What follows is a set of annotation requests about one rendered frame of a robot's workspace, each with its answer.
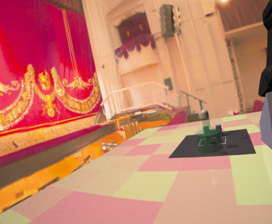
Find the green glass bottle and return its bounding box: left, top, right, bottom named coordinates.
left=196, top=109, right=223, bottom=154

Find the dark grey square mat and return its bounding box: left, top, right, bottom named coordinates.
left=169, top=129, right=256, bottom=158

